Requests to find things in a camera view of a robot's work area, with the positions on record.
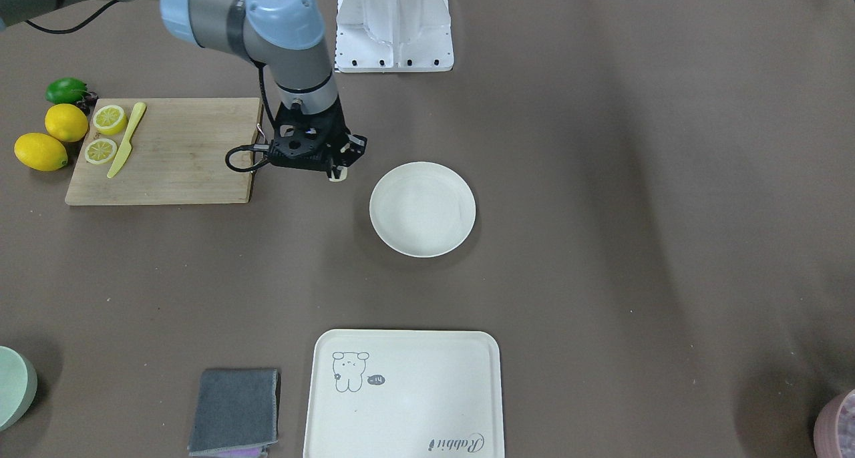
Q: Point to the cream round plate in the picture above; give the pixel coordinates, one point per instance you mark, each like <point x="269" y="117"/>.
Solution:
<point x="422" y="209"/>

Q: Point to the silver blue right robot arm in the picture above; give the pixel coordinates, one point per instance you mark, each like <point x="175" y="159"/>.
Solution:
<point x="287" y="37"/>

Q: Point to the cream rectangular tray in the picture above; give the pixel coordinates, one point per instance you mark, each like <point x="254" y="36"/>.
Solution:
<point x="405" y="393"/>

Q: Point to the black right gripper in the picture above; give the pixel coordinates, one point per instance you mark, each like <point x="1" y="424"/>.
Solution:
<point x="355" y="146"/>

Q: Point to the pink bowl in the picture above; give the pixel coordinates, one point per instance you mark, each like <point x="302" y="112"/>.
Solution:
<point x="834" y="428"/>

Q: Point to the yellow lemon outer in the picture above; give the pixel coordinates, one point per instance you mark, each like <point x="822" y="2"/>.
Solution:
<point x="40" y="152"/>

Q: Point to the wooden cutting board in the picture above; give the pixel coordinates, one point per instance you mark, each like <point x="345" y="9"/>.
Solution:
<point x="177" y="158"/>

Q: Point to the lemon half upper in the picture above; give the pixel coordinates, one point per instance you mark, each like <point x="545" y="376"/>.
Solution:
<point x="110" y="120"/>

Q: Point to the yellow plastic knife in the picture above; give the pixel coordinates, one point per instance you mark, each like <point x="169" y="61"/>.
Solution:
<point x="125" y="147"/>

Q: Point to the mint green bowl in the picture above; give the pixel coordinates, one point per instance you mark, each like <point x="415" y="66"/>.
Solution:
<point x="18" y="386"/>

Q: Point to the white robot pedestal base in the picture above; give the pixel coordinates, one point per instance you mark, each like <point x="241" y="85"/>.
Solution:
<point x="393" y="36"/>

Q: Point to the yellow lemon near board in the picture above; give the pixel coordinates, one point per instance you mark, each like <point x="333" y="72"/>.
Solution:
<point x="66" y="122"/>

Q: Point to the green lime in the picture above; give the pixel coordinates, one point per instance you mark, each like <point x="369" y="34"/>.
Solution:
<point x="66" y="90"/>

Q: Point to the lemon half lower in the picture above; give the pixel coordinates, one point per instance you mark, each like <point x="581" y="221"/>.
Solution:
<point x="100" y="151"/>

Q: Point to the lemon half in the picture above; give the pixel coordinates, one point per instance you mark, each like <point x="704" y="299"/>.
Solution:
<point x="110" y="120"/>
<point x="100" y="151"/>

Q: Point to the grey folded cloth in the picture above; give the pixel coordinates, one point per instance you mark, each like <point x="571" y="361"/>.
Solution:
<point x="236" y="413"/>

